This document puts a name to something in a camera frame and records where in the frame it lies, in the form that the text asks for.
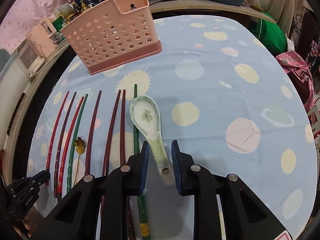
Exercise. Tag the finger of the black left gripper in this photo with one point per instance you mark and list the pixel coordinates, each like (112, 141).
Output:
(39, 179)

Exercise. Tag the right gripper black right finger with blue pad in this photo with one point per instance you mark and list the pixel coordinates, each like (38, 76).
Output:
(224, 207)

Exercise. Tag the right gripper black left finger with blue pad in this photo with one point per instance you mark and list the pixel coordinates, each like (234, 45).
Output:
(97, 204)

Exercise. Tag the bright red chopstick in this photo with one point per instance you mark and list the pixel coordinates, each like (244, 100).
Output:
(53, 135)

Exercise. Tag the small gold flower spoon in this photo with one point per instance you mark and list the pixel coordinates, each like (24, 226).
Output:
(80, 147)

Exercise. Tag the green chopstick gold band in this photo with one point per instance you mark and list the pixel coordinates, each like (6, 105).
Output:
(143, 220)

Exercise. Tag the maroon chopstick curved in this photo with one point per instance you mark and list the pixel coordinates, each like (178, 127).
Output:
(107, 153)

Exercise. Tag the dark red chopstick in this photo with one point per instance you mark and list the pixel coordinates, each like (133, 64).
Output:
(130, 227)

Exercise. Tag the white green ceramic soup spoon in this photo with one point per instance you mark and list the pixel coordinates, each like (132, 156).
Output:
(145, 115)

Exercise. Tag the white blue storage bin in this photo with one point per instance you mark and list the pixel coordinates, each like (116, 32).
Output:
(14, 79)

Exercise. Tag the red white stool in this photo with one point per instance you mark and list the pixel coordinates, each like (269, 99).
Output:
(314, 117)

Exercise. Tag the blue spotted tablecloth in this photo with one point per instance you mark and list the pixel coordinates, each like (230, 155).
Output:
(221, 95)

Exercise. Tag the pink kettle appliance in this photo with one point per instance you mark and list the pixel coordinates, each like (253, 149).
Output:
(42, 37)

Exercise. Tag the pink floral cloth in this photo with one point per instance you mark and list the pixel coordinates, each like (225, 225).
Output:
(298, 72)

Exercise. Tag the pink perforated utensil basket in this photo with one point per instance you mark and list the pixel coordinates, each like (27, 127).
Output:
(113, 33)

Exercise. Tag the yellow condiment bottle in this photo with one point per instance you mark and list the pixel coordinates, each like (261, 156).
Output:
(84, 7)

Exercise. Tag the pink dotted curtain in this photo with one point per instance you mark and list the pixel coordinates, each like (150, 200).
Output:
(22, 17)

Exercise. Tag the green plastic bag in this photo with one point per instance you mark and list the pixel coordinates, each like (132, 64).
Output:
(271, 36)

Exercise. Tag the beige curtain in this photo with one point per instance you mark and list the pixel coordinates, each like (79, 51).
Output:
(285, 12)

